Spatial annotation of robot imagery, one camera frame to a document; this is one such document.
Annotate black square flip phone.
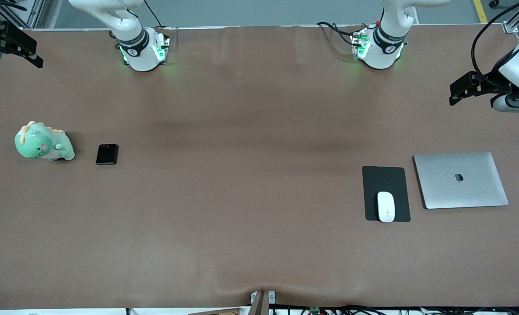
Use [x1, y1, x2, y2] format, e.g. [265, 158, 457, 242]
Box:
[96, 143, 119, 166]

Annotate white computer mouse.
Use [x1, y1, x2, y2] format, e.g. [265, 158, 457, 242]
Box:
[376, 191, 396, 223]

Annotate black mouse pad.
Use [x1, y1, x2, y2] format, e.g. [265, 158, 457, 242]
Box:
[362, 165, 411, 222]

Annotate green plush dinosaur toy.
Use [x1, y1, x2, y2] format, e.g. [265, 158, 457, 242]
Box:
[14, 121, 76, 161]

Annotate silver closed laptop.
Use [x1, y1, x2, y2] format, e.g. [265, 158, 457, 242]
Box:
[413, 151, 509, 210]

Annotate brown wooden board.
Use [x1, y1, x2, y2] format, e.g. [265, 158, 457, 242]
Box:
[187, 308, 251, 315]

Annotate aluminium frame struts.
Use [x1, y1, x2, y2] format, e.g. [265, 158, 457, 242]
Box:
[0, 0, 61, 31]

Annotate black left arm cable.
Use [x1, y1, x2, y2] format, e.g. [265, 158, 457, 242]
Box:
[470, 0, 519, 84]

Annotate black right base cable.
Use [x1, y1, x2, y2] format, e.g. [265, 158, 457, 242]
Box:
[144, 0, 164, 29]

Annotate black base cable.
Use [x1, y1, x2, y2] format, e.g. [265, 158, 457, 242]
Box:
[144, 0, 164, 29]
[316, 21, 365, 46]

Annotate black left base cable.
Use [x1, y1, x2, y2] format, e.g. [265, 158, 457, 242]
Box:
[316, 21, 365, 46]

